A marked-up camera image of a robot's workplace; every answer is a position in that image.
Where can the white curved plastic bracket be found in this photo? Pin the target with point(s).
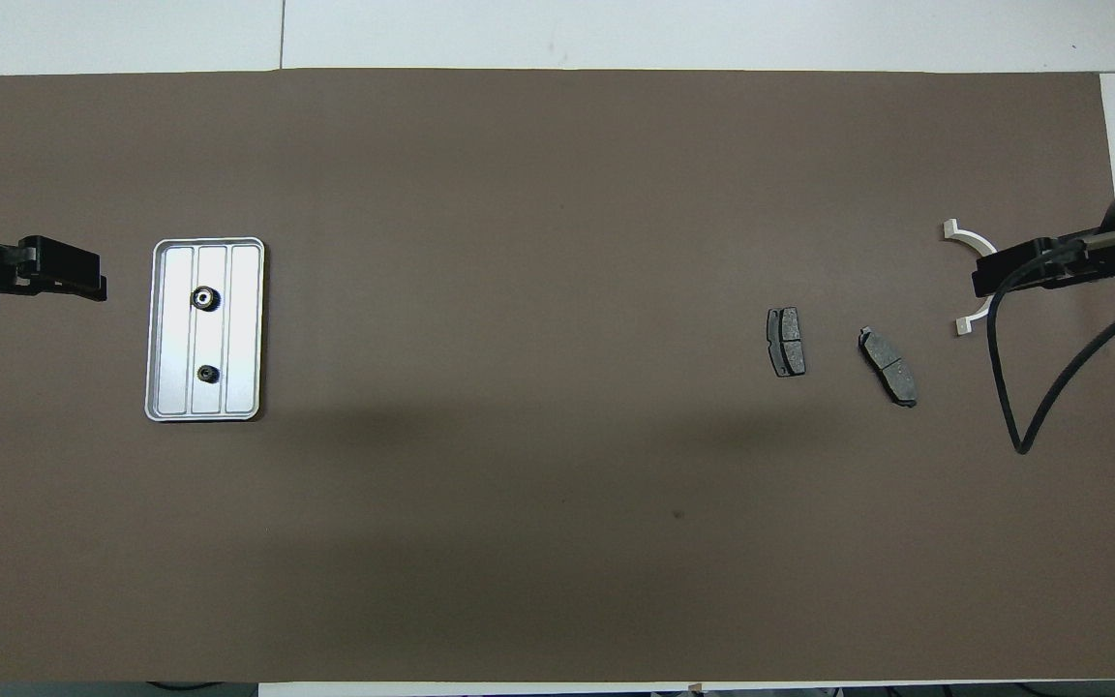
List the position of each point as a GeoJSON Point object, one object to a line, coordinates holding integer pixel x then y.
{"type": "Point", "coordinates": [970, 238]}

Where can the small black bearing gear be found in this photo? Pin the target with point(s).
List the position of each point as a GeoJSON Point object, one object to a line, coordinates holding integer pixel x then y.
{"type": "Point", "coordinates": [209, 374]}

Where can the angled grey brake pad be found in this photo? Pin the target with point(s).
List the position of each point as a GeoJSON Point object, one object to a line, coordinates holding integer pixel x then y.
{"type": "Point", "coordinates": [888, 366]}

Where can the large black bearing gear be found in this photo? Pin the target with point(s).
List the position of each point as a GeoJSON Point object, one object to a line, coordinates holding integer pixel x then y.
{"type": "Point", "coordinates": [204, 298]}

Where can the silver metal tray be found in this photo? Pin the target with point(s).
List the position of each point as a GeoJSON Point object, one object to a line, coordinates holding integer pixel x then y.
{"type": "Point", "coordinates": [233, 329]}

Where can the rectangular grey brake pad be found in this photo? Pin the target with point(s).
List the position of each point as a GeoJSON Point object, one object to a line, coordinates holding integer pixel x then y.
{"type": "Point", "coordinates": [787, 342]}

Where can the brown table mat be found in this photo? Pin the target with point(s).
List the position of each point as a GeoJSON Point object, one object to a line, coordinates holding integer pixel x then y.
{"type": "Point", "coordinates": [538, 290]}

